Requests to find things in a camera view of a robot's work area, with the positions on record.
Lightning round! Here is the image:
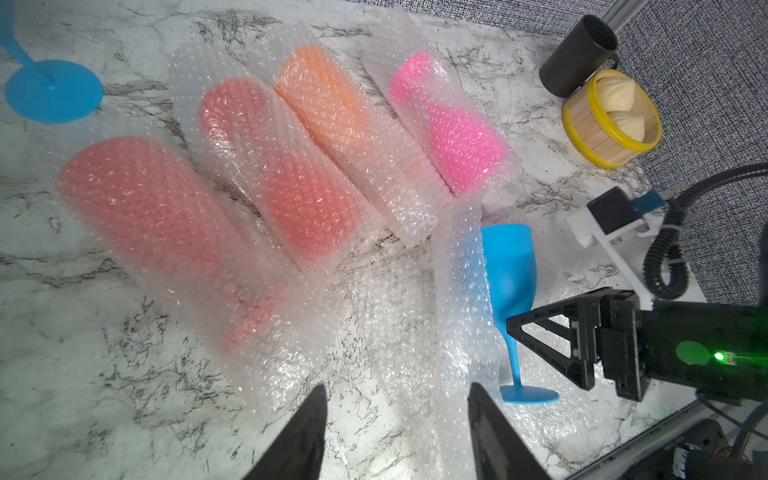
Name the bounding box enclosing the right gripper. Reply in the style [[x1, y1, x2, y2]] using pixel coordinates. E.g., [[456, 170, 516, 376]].
[[506, 291, 767, 401]]

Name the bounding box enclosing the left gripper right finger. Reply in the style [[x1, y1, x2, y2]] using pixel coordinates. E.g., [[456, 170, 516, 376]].
[[468, 383, 550, 480]]

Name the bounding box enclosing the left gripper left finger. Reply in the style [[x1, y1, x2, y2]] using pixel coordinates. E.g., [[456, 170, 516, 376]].
[[244, 383, 328, 480]]

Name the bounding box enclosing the blue wine glass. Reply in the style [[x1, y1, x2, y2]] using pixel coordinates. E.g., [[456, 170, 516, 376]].
[[1, 1, 103, 124], [481, 224, 559, 405]]

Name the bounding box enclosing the bubble wrap sheet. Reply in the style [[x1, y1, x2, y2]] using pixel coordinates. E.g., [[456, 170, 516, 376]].
[[422, 194, 612, 479], [232, 249, 474, 479]]

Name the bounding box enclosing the red wine glass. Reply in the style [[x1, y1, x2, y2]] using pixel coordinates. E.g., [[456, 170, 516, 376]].
[[168, 43, 381, 278]]

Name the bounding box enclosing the coral wrapped wine glass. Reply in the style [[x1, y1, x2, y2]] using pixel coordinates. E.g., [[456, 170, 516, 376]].
[[35, 115, 335, 354]]

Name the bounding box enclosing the pink wrapped wine glass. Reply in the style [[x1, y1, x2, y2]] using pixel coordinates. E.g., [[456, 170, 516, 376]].
[[362, 7, 521, 196]]

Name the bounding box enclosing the orange wrapped wine glass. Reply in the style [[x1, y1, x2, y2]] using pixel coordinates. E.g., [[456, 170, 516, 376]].
[[256, 24, 451, 246]]

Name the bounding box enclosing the yellow bamboo steamer basket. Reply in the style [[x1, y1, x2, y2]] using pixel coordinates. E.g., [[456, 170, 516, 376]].
[[562, 69, 663, 170]]

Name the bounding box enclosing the upper white bun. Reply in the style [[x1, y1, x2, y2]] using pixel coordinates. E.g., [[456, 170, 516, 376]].
[[596, 77, 636, 113]]

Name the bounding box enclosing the black mug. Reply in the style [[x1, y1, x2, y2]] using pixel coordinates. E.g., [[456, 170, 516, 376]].
[[539, 15, 620, 98]]

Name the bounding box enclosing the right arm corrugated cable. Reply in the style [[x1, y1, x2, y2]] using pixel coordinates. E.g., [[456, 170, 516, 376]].
[[641, 161, 768, 301]]

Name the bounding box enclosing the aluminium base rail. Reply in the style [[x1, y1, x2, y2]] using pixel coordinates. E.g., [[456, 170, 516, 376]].
[[569, 400, 739, 479]]

